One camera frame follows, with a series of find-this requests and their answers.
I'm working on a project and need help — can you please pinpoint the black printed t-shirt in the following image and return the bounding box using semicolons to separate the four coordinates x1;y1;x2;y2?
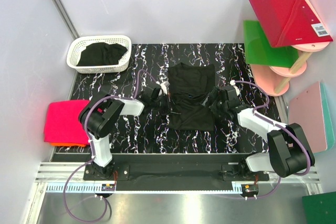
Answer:
168;62;215;131

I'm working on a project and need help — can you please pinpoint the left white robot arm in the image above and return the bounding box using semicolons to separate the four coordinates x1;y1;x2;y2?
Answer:
78;81;170;179

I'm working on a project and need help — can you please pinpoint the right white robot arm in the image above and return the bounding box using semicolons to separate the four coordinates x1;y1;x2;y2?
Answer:
202;85;315;178

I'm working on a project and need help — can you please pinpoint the black marble pattern mat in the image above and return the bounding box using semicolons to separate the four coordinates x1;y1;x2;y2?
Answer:
52;42;291;154

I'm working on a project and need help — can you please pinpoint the green plastic sheet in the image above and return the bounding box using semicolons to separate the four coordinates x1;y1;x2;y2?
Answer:
243;20;299;68

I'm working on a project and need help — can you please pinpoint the black shirt in basket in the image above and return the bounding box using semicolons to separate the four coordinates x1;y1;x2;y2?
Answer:
77;42;128;67

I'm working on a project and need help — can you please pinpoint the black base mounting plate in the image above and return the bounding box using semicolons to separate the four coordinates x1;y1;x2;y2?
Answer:
83;154;269;194

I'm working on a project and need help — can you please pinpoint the pink clipboard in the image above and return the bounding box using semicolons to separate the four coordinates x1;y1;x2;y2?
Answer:
289;81;328;153

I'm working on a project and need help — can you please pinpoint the white plastic laundry basket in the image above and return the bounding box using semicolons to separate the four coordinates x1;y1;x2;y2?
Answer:
66;35;132;74

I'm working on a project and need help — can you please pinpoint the folded pink t-shirt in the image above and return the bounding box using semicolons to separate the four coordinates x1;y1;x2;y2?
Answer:
44;100;89;145

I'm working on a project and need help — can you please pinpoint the red plastic folder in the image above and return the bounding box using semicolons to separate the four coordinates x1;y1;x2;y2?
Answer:
249;0;333;48

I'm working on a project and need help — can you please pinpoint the teal board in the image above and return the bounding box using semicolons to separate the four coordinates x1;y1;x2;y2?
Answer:
317;81;335;152

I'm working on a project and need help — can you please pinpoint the folded orange t-shirt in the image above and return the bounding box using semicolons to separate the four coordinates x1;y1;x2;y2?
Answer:
49;143;87;147

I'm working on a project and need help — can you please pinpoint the dark green board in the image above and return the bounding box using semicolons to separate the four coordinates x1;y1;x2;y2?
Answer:
302;192;336;224

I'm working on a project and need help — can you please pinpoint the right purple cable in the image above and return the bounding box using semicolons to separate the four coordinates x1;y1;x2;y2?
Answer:
230;80;316;200

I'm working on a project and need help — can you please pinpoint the purple cable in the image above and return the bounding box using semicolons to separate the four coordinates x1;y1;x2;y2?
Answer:
62;69;161;222
230;80;316;200

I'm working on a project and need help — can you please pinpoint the aluminium rail frame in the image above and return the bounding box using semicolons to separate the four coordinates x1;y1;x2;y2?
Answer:
25;162;322;223

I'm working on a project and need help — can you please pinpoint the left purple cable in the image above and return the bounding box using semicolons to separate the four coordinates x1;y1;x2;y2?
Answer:
62;69;161;222

